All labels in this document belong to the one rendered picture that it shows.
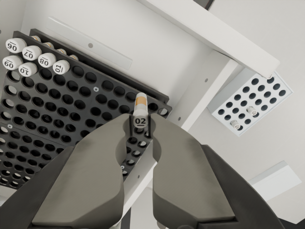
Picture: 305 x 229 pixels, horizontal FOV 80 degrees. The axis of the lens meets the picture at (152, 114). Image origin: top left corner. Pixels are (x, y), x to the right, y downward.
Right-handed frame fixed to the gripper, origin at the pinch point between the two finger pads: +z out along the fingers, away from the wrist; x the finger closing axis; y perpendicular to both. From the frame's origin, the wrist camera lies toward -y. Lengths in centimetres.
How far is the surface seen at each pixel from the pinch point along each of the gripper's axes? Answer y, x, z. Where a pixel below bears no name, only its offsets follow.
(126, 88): 0.9, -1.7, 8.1
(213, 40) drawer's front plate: -4.4, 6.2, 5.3
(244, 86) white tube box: 4.4, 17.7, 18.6
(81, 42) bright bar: -3.1, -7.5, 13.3
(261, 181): 30.6, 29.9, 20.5
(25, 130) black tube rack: 6.3, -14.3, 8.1
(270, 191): 34, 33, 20
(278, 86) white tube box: 4.5, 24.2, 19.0
